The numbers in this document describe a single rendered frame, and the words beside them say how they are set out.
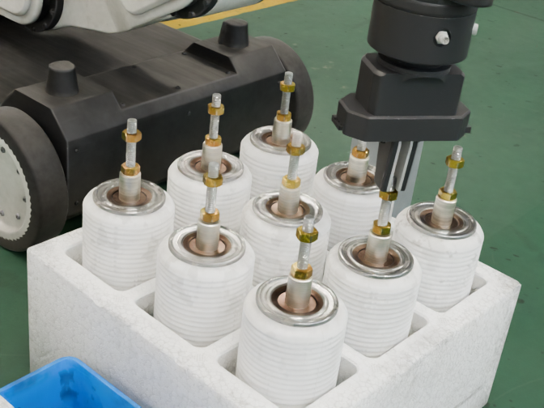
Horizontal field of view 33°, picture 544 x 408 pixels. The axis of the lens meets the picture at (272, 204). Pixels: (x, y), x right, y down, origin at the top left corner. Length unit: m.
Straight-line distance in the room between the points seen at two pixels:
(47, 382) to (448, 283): 0.43
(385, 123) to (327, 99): 1.12
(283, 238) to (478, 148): 0.93
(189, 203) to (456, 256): 0.29
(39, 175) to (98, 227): 0.30
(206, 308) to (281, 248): 0.11
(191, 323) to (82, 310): 0.13
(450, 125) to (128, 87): 0.67
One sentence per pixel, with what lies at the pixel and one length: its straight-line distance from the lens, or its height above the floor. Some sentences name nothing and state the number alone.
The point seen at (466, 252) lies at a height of 0.24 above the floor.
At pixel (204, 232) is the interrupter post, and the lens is 0.88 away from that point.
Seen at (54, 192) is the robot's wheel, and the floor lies 0.12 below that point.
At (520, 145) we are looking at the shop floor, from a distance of 1.88.
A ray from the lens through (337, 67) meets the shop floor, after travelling 2.10.
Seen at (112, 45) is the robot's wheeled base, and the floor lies 0.17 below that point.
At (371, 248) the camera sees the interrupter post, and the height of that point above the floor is 0.27.
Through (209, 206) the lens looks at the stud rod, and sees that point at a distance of 0.87.
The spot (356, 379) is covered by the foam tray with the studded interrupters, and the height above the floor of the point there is 0.18.
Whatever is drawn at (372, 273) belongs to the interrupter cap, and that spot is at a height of 0.26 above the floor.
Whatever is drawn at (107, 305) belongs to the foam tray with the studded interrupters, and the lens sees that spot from 0.93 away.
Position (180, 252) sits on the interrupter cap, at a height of 0.25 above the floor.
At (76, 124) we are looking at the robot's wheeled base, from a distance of 1.27.
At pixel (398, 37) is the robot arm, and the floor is 0.49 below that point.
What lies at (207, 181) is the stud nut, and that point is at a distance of 0.85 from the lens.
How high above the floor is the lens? 0.73
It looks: 29 degrees down
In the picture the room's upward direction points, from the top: 7 degrees clockwise
